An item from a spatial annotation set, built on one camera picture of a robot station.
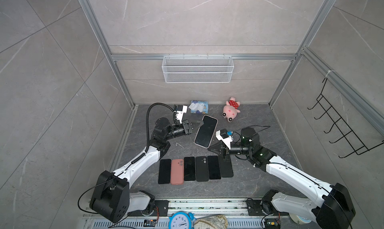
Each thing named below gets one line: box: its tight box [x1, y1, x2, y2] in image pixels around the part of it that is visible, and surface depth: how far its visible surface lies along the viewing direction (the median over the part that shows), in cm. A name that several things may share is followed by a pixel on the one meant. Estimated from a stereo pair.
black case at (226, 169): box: [219, 153, 234, 178], surface depth 88 cm
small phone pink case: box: [194, 114, 219, 149], surface depth 69 cm
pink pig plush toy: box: [222, 96, 241, 123], surface depth 110 cm
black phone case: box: [195, 156, 209, 182], surface depth 88 cm
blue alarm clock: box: [168, 212, 197, 229], surface depth 70 cm
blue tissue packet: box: [188, 100, 209, 115], surface depth 113 cm
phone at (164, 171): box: [158, 159, 172, 184], surface depth 85 cm
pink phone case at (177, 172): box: [170, 158, 185, 186], surface depth 87 cm
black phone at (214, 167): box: [207, 155, 221, 180], surface depth 89 cm
